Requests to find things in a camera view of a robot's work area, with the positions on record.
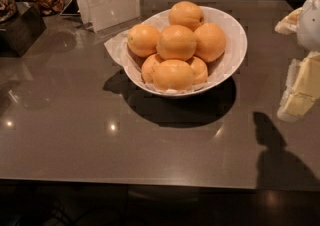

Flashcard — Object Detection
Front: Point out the dark wooden block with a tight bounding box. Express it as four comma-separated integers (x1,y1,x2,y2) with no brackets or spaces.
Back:
0,2,46,57

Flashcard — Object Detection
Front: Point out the left edge glass jar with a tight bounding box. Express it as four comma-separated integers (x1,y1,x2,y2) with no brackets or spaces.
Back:
0,0,17,23

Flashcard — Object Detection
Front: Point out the white bowl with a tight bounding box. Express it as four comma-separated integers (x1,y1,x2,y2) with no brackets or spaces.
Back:
122,5,249,99

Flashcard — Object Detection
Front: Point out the orange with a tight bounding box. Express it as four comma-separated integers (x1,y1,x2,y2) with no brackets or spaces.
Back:
187,56,208,85
153,60,194,91
141,54,163,83
168,1,204,31
127,24,160,58
157,25,197,61
194,23,227,63

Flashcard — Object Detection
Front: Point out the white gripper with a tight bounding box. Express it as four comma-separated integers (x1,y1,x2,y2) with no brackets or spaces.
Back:
275,0,320,122

